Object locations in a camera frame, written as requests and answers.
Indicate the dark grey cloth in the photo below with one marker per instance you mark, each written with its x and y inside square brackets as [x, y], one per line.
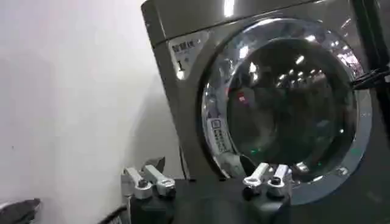
[18, 210]

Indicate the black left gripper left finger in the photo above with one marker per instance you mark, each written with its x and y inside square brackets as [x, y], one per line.
[152, 179]

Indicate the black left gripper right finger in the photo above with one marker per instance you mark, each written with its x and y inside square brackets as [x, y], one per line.
[268, 179]

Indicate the grey dryer machine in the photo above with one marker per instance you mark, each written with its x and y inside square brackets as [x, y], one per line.
[186, 100]

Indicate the round glass dryer door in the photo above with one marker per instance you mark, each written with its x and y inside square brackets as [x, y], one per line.
[286, 106]

